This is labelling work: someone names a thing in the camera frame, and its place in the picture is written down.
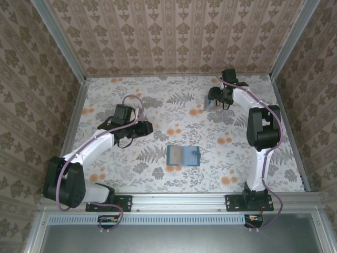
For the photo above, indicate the clear acrylic card stand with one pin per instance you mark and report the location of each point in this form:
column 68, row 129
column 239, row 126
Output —
column 210, row 108

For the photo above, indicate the blue card holder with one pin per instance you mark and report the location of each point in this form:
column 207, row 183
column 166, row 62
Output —
column 188, row 158

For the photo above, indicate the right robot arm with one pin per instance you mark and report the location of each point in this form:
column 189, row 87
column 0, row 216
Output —
column 263, row 126

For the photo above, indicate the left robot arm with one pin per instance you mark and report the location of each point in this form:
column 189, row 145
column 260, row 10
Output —
column 71, row 184

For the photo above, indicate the blue credit card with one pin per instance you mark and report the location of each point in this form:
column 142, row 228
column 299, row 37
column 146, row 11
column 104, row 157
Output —
column 208, row 103

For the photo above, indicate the floral table cover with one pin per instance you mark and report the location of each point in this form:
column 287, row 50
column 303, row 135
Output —
column 163, row 179

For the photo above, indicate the black controller board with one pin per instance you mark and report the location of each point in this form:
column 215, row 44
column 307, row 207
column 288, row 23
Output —
column 254, row 221
column 108, row 221

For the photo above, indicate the grey metal panel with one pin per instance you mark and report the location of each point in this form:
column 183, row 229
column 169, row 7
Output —
column 171, row 239

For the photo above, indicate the aluminium frame rail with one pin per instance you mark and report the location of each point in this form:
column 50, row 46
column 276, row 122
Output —
column 76, row 110
column 289, row 126
column 179, row 201
column 179, row 76

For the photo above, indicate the aluminium frame post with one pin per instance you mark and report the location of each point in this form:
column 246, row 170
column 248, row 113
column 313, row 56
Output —
column 292, row 39
column 59, row 39

